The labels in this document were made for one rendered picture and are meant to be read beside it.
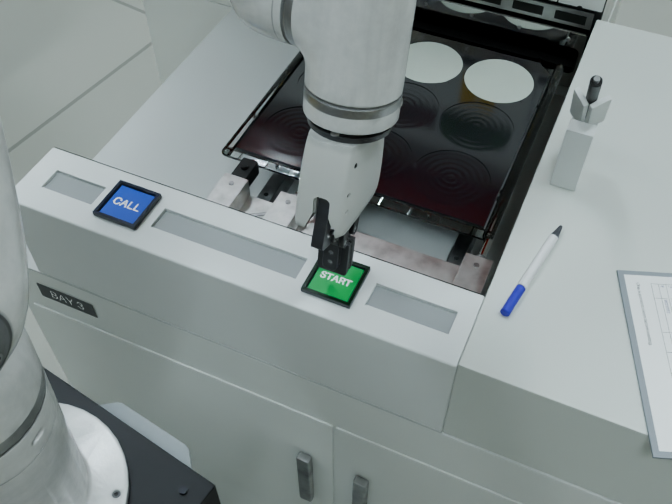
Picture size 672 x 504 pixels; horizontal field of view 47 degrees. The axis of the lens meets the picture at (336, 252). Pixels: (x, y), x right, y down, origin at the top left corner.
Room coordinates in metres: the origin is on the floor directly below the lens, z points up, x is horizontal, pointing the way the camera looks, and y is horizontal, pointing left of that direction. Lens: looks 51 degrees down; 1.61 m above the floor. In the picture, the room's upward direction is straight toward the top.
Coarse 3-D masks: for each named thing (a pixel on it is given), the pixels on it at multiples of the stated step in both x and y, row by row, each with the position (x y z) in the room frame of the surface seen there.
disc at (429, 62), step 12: (420, 48) 0.98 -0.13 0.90; (432, 48) 0.98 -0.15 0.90; (444, 48) 0.98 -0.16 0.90; (408, 60) 0.95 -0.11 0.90; (420, 60) 0.95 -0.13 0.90; (432, 60) 0.95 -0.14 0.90; (444, 60) 0.95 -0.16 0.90; (456, 60) 0.95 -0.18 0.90; (408, 72) 0.92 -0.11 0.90; (420, 72) 0.92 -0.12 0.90; (432, 72) 0.92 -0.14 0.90; (444, 72) 0.92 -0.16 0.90; (456, 72) 0.92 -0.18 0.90
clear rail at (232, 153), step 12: (228, 156) 0.75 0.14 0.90; (240, 156) 0.74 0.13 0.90; (252, 156) 0.74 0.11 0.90; (264, 168) 0.72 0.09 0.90; (276, 168) 0.72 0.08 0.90; (288, 168) 0.72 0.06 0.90; (372, 204) 0.66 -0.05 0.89; (384, 204) 0.66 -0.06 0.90; (396, 204) 0.65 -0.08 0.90; (420, 216) 0.64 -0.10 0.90; (432, 216) 0.63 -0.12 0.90; (444, 216) 0.63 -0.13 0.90; (456, 228) 0.62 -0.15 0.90; (468, 228) 0.61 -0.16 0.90; (480, 228) 0.61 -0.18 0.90
